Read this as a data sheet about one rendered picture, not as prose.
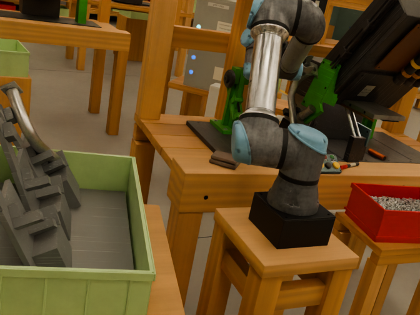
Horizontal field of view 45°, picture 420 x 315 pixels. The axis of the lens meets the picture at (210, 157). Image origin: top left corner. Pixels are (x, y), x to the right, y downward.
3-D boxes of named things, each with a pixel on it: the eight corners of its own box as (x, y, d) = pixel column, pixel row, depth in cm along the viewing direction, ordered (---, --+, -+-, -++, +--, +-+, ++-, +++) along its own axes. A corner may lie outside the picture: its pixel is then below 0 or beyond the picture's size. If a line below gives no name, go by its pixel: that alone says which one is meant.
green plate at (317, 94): (330, 119, 210) (354, 71, 205) (315, 112, 206) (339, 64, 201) (314, 109, 220) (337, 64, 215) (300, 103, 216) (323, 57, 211)
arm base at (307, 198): (328, 213, 147) (336, 182, 144) (287, 218, 140) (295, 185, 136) (295, 190, 159) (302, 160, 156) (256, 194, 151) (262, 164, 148)
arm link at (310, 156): (324, 184, 140) (335, 138, 136) (275, 177, 140) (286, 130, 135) (316, 168, 152) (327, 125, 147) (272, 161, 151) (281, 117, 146)
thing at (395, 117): (403, 124, 202) (405, 117, 201) (371, 122, 196) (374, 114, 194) (345, 95, 235) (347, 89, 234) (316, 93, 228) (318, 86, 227)
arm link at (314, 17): (340, -5, 151) (300, 62, 199) (304, -11, 151) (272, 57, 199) (336, 30, 149) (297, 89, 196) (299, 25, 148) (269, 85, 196)
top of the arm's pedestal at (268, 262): (356, 269, 148) (360, 257, 146) (261, 279, 134) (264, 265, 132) (297, 215, 174) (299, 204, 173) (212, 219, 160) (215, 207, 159)
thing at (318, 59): (357, 140, 242) (378, 70, 230) (303, 138, 230) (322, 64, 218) (335, 127, 257) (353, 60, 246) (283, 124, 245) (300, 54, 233)
